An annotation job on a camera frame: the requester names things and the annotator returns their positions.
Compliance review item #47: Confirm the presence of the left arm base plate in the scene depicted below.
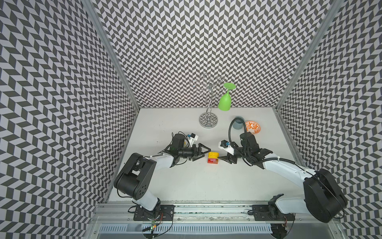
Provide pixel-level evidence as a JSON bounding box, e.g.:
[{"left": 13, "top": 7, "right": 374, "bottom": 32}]
[{"left": 133, "top": 205, "right": 175, "bottom": 222}]

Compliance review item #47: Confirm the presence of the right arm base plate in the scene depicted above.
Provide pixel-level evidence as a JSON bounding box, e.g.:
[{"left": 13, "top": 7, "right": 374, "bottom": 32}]
[{"left": 252, "top": 205, "right": 295, "bottom": 222}]

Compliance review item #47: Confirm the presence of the red long lego brick front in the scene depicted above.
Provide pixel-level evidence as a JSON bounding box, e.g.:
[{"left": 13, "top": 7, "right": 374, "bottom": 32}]
[{"left": 208, "top": 158, "right": 218, "bottom": 164}]

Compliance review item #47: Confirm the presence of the green plastic wine glass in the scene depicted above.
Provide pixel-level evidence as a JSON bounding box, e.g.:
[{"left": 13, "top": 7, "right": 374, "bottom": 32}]
[{"left": 218, "top": 83, "right": 236, "bottom": 111}]

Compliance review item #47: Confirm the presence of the orange patterned small bowl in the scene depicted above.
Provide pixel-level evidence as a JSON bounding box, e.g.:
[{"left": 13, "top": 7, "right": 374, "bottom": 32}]
[{"left": 245, "top": 120, "right": 261, "bottom": 134}]

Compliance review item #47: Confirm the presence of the yellow curved lego brick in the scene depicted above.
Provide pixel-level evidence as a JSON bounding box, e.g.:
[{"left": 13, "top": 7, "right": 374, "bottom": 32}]
[{"left": 208, "top": 152, "right": 219, "bottom": 159}]

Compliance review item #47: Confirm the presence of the aluminium front rail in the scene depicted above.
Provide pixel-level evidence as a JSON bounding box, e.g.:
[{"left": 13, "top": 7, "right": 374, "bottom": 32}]
[{"left": 89, "top": 201, "right": 339, "bottom": 225}]

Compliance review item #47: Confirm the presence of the chrome mug tree stand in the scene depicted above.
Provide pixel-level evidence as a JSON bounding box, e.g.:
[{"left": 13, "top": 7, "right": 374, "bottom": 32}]
[{"left": 193, "top": 73, "right": 224, "bottom": 129}]

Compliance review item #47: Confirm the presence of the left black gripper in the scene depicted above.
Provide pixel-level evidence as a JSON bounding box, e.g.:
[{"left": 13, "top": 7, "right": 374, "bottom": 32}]
[{"left": 178, "top": 142, "right": 210, "bottom": 161}]

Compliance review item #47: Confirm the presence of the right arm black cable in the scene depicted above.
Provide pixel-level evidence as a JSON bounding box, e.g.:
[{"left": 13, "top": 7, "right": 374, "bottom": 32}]
[{"left": 228, "top": 117, "right": 248, "bottom": 144}]

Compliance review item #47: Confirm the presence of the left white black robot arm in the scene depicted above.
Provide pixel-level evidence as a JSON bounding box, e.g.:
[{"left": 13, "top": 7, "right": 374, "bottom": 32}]
[{"left": 114, "top": 132, "right": 211, "bottom": 213}]

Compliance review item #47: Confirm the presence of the grey blue cup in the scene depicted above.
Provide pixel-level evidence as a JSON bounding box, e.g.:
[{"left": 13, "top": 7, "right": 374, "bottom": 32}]
[{"left": 232, "top": 116, "right": 245, "bottom": 130}]

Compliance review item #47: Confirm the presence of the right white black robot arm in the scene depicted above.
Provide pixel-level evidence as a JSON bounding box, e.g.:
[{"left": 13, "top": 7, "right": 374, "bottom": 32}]
[{"left": 218, "top": 132, "right": 348, "bottom": 223}]

